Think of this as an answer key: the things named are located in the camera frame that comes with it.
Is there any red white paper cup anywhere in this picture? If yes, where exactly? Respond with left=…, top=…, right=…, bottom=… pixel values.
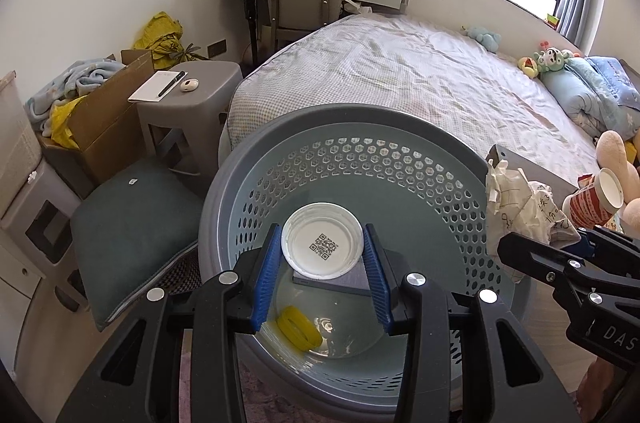
left=562, top=168, right=624, bottom=229

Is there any yellow plastic lid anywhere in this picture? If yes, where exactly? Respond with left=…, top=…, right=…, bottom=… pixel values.
left=277, top=306, right=323, bottom=351

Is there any white round cap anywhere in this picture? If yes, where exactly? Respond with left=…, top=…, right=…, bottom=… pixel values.
left=281, top=202, right=363, bottom=281

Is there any white paper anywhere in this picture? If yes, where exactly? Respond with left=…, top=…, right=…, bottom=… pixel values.
left=486, top=160, right=580, bottom=257

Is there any purple cardboard box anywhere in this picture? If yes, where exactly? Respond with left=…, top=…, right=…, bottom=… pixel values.
left=292, top=261, right=370, bottom=296

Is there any person's right hand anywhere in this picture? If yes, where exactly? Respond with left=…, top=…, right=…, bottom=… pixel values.
left=575, top=358, right=640, bottom=423

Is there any wood grain table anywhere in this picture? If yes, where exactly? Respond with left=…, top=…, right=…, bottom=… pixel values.
left=486, top=144, right=596, bottom=393

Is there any grey perforated laundry basket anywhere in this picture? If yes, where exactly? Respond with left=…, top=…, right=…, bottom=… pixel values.
left=198, top=104, right=530, bottom=422

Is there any large beige teddy bear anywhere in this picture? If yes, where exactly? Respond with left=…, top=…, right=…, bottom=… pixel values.
left=596, top=130, right=640, bottom=239

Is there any dark green seat cushion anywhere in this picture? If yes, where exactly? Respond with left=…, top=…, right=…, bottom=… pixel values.
left=70, top=158, right=203, bottom=331

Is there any rolled light blue quilt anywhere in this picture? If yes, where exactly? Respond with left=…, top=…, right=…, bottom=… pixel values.
left=540, top=57, right=639, bottom=140

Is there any grey plastic stool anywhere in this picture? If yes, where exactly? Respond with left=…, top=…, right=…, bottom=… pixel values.
left=136, top=60, right=243, bottom=191

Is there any blue patterned pillow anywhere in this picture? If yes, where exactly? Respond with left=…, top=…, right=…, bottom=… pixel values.
left=587, top=57, right=639, bottom=110

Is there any yellow red plush toy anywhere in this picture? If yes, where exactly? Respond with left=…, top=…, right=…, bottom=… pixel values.
left=518, top=57, right=539, bottom=79

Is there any green white plush doll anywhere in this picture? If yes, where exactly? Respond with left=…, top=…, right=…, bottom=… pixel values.
left=533, top=42, right=582, bottom=75

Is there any small pink round object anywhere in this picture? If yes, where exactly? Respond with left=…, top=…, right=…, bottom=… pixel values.
left=180, top=78, right=200, bottom=92

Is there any bed with white sheet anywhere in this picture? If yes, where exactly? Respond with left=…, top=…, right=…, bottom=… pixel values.
left=218, top=14, right=598, bottom=182

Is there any black pen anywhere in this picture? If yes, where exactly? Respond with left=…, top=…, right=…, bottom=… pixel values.
left=157, top=71, right=188, bottom=99

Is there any white notepad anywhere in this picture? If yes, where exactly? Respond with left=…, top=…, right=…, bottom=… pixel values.
left=128, top=71, right=180, bottom=103

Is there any brown cardboard box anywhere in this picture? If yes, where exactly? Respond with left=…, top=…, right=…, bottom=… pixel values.
left=37, top=50, right=154, bottom=198

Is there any blue plush toy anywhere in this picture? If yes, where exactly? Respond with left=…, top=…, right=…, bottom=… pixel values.
left=461, top=26, right=501, bottom=53

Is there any yellow bag on floor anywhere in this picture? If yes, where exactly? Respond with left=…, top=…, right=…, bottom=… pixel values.
left=132, top=11, right=205, bottom=70

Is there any yellow plastic bag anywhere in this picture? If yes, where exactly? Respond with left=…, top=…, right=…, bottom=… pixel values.
left=49, top=96, right=86, bottom=150

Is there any light blue blanket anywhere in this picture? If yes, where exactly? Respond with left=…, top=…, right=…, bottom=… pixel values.
left=25, top=58, right=125, bottom=137

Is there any white storage bin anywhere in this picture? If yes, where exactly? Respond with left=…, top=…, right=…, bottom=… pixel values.
left=0, top=71, right=42, bottom=216

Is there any black wall socket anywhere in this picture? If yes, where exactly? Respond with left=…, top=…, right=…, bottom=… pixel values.
left=207, top=39, right=228, bottom=60

